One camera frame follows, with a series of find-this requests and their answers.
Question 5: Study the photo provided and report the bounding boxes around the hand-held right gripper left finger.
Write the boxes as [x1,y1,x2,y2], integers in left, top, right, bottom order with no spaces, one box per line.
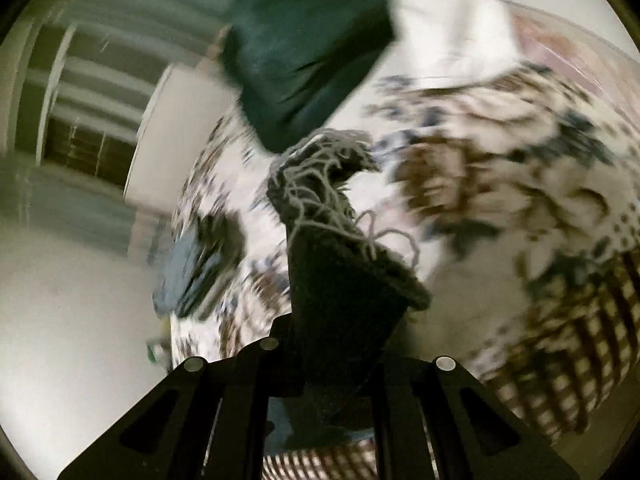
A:
[57,316,302,480]

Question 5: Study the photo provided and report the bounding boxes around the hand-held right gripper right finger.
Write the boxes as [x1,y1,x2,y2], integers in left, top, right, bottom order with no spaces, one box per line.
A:
[371,345,583,480]

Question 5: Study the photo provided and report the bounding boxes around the dark pants with frayed hem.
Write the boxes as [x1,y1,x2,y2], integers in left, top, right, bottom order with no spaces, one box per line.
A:
[265,129,433,427]

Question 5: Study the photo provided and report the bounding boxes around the white cabinet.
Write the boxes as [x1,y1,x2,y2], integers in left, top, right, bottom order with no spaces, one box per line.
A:
[122,62,236,211]

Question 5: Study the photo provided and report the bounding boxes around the brown checked bed sheet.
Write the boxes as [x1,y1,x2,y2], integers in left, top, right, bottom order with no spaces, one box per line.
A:
[465,250,640,441]

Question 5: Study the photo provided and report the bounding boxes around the grey striped curtain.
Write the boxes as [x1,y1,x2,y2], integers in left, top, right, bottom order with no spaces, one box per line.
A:
[0,0,241,261]

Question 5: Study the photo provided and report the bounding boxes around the floral printed blanket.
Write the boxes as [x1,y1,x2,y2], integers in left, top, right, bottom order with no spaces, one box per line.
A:
[167,60,640,480]

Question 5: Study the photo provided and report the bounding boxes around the dark green pillow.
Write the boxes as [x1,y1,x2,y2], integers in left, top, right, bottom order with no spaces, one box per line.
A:
[219,0,407,157]

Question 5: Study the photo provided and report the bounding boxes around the white pillow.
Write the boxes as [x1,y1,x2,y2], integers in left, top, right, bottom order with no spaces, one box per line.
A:
[384,0,527,88]

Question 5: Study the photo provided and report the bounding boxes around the pink headboard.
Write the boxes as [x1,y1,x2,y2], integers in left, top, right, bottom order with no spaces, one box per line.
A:
[505,2,640,126]

